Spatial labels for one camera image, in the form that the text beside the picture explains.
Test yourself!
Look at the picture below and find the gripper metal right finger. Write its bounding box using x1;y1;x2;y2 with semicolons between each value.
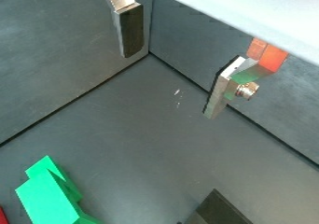
202;37;292;120

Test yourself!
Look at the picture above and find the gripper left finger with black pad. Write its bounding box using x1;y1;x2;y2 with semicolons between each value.
106;0;145;58

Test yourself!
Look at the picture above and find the green arch-shaped block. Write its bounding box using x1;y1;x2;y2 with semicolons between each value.
15;156;103;224

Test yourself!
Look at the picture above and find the red board base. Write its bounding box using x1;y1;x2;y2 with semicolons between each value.
0;206;10;224

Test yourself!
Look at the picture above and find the black angle bracket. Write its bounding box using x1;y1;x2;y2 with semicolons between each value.
185;189;254;224

